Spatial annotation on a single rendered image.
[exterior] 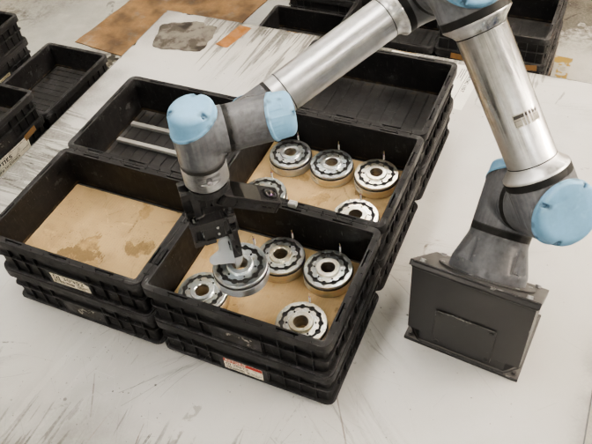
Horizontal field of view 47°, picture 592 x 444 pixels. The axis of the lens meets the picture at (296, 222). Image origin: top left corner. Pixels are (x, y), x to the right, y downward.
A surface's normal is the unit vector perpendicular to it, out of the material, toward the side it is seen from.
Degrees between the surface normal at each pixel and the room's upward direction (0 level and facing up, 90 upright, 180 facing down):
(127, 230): 0
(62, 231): 0
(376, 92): 0
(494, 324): 90
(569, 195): 62
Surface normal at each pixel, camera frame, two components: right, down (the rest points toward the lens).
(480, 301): -0.48, 0.67
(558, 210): 0.22, 0.30
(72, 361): -0.08, -0.67
